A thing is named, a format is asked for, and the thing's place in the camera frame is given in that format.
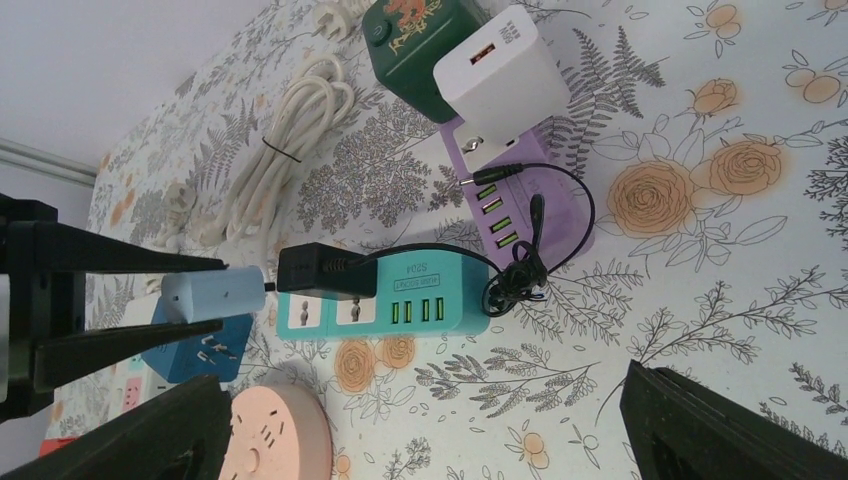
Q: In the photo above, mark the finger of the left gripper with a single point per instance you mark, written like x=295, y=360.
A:
x=119, y=348
x=112, y=255

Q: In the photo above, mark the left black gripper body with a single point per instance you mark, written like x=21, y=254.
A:
x=42, y=305

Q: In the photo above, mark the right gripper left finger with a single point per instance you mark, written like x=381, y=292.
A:
x=182, y=433

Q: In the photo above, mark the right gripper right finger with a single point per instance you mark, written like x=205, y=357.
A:
x=679, y=429

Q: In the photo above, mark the red cube socket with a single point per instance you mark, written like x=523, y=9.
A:
x=50, y=445

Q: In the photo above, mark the dark blue cube socket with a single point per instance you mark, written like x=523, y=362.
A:
x=219, y=353

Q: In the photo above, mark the light blue plug adapter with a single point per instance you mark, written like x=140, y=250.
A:
x=190, y=297

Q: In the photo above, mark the black power adapter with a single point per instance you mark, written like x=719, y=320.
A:
x=319, y=270

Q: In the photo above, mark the white cube adapter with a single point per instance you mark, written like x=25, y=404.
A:
x=503, y=80

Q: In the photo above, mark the dark green cube socket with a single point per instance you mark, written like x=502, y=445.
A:
x=406, y=38

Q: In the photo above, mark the white multicolour power strip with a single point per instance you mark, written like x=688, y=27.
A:
x=133, y=381

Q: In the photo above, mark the pink round power socket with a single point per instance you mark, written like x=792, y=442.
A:
x=277, y=432

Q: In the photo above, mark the purple power strip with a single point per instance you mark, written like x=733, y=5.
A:
x=501, y=210

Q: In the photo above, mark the teal power strip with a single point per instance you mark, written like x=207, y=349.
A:
x=419, y=293

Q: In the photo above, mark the floral table mat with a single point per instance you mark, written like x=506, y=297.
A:
x=713, y=135

